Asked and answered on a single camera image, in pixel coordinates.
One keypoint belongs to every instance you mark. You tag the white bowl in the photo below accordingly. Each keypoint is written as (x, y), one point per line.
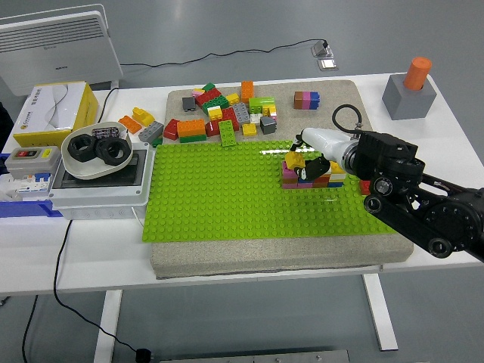
(87, 170)

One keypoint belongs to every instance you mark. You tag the small black terminal part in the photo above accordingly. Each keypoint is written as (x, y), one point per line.
(106, 132)

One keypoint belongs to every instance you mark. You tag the dark green long brick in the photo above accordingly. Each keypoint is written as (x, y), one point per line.
(215, 103)

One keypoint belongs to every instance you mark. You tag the closed metal floor socket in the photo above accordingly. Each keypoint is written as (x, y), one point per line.
(327, 64)

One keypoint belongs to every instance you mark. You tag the orange square toy brick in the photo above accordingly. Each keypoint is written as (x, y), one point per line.
(324, 179)

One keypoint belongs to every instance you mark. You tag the multicolour stacked brick tower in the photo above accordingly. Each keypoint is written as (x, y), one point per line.
(306, 101)

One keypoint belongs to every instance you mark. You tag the white table leg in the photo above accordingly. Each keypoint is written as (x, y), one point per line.
(107, 325)
(380, 314)

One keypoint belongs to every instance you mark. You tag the lime long toy brick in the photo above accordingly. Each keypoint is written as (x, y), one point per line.
(228, 132)

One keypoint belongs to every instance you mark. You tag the blue toy brick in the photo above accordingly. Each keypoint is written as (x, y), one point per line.
(336, 183)

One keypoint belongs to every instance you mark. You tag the red square toy brick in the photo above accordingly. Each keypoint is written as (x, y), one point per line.
(364, 187)

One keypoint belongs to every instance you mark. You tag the small white toy brick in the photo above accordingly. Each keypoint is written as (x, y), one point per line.
(255, 119)

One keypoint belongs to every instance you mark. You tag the grey block holder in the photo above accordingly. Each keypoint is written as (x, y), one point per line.
(408, 104)

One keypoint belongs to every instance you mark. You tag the grey push-button switch box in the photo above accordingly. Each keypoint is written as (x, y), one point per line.
(30, 160)

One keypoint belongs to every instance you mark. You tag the white electrical enclosure box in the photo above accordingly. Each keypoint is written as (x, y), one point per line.
(98, 196)

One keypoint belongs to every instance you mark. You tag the large red toy brick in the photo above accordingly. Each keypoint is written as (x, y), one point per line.
(207, 97)

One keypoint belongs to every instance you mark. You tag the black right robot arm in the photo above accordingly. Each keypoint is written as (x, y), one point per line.
(385, 155)

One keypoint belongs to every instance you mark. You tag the white blue circuit breaker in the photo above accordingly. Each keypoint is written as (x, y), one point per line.
(30, 185)

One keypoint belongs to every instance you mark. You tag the small yellow pink brick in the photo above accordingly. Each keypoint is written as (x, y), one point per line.
(270, 110)

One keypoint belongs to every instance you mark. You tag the blue plastic bin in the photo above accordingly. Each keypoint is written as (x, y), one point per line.
(22, 210)

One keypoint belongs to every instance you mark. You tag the grey long toy brick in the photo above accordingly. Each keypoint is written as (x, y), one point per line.
(241, 112)
(151, 131)

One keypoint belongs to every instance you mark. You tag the green long toy brick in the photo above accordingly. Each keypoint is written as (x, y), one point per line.
(193, 138)

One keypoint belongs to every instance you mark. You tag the large black hex nut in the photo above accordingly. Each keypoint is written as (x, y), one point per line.
(73, 149)
(101, 153)

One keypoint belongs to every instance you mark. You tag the small green toy brick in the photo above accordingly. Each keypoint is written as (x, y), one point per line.
(208, 87)

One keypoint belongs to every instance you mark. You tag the small dark green brick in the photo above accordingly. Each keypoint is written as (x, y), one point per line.
(157, 142)

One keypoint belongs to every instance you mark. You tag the red sloped toy brick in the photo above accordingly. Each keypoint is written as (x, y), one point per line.
(171, 129)

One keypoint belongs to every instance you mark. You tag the yellow white toy brick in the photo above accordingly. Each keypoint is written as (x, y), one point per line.
(215, 112)

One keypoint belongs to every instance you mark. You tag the white panel heater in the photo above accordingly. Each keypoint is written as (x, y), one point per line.
(56, 56)

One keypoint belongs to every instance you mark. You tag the yellow square toy brick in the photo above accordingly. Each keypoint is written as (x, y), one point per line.
(338, 169)
(293, 159)

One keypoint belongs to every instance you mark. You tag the small pink white brick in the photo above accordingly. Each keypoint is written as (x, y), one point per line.
(197, 91)

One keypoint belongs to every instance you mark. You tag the yellow sloped toy brick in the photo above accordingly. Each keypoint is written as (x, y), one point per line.
(143, 115)

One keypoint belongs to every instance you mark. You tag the yellow white tissue box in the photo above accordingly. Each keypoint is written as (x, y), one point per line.
(49, 109)

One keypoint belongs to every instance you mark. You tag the dark grey sloped brick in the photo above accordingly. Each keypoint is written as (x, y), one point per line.
(267, 125)

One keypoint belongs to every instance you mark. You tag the open metal floor socket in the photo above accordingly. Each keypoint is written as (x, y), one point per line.
(321, 49)

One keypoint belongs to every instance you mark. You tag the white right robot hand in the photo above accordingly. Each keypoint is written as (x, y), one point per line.
(325, 143)

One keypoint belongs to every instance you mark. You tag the grey-brown foam mat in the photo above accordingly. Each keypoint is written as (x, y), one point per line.
(264, 261)

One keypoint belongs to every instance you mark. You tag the green studded baseplate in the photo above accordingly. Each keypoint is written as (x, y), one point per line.
(227, 189)

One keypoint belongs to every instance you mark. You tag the magenta square toy brick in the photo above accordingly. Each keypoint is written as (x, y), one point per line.
(288, 172)

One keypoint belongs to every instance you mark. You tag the dark grey toy brick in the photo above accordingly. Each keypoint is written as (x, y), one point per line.
(188, 104)

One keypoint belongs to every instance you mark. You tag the pale yellow toy brick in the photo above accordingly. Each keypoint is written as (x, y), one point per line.
(336, 177)

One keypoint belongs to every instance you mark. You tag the orange flat toy brick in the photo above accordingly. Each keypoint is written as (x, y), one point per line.
(129, 123)

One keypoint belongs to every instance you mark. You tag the orange long toy brick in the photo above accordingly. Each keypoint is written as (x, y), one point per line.
(247, 90)
(191, 128)

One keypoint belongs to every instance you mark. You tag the large lime toy brick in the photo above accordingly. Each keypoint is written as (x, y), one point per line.
(261, 104)

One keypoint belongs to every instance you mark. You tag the orange cylinder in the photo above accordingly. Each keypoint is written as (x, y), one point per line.
(416, 73)

